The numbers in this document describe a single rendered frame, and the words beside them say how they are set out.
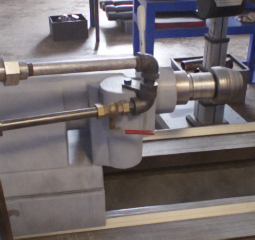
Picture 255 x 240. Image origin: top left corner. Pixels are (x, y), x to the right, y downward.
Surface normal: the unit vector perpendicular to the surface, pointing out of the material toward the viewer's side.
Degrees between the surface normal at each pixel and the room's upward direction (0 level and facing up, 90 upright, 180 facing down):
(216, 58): 90
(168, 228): 0
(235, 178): 8
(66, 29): 90
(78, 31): 90
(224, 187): 6
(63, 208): 90
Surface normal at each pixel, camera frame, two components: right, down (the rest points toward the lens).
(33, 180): 0.14, 0.01
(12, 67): 0.45, -0.14
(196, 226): 0.00, -0.87
